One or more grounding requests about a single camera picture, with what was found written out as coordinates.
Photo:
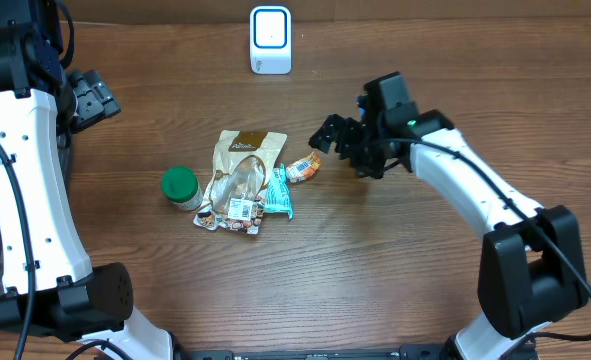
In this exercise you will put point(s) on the beige brown snack pouch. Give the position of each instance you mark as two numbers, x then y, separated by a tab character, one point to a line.
235	197

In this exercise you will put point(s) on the orange snack packet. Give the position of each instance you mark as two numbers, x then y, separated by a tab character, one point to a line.
304	168

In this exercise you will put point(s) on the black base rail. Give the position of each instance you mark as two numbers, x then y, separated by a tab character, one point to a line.
325	355

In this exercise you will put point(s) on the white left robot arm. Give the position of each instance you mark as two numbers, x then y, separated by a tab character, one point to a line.
97	311

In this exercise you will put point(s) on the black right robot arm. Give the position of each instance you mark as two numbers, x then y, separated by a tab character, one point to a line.
532	281

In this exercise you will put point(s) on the teal snack packet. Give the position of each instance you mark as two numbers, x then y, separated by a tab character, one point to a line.
278	200

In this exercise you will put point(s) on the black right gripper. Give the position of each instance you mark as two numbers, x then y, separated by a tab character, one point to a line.
351	130

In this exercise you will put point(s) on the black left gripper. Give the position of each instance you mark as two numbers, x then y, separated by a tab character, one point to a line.
100	102

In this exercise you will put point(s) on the green lid white jar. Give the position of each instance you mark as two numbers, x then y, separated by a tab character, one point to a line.
182	188

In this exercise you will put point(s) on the white barcode scanner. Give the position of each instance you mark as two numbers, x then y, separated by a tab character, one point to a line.
270	40

